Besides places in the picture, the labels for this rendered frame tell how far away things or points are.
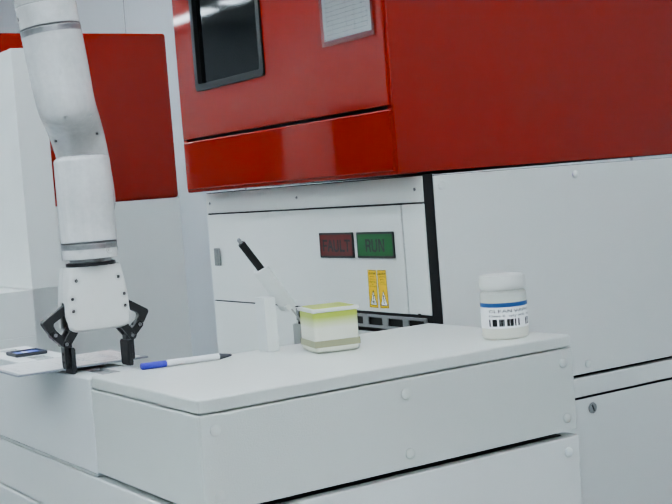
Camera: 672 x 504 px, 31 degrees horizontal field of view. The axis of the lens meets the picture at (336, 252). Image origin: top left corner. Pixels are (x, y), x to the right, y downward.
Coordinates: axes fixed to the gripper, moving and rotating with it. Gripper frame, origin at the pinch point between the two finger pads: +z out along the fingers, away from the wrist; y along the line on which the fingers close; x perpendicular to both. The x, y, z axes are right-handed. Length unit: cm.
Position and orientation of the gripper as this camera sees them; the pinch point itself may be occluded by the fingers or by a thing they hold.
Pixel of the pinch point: (99, 362)
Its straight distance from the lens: 190.3
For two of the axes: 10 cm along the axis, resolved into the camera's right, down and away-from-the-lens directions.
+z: 0.8, 10.0, 0.5
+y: -8.4, 0.9, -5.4
